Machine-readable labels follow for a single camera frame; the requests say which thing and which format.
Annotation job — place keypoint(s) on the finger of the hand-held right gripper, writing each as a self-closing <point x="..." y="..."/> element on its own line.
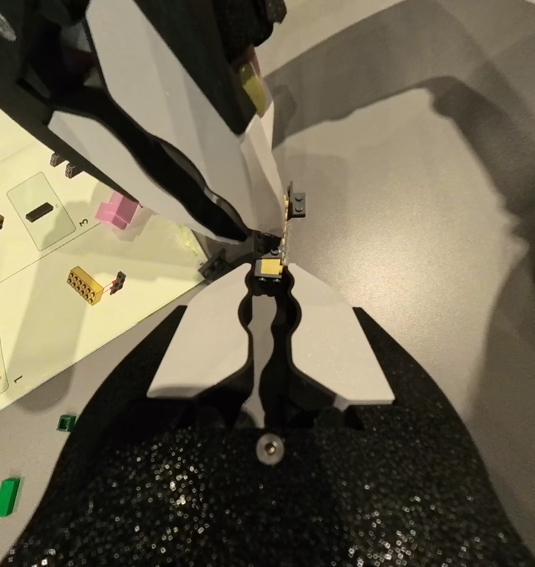
<point x="130" y="168"/>
<point x="170" y="88"/>

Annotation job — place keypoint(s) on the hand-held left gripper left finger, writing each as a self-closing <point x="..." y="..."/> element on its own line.
<point x="205" y="345"/>

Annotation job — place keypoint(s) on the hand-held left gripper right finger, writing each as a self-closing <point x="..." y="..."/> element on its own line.
<point x="338" y="350"/>

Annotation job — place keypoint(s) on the tan and black brick assembly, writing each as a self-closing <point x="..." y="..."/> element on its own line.
<point x="269" y="268"/>

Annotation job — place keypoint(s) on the pink brick pig figure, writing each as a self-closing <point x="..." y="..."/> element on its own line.
<point x="117" y="212"/>

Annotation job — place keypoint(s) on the small black brick plate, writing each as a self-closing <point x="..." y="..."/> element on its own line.
<point x="214" y="265"/>

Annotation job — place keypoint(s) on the brick instruction booklet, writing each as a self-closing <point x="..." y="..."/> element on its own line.
<point x="72" y="328"/>

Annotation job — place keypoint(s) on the small dark green brick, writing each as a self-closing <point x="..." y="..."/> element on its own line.
<point x="67" y="423"/>

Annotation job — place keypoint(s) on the bright green brick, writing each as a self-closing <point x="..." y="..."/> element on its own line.
<point x="8" y="496"/>

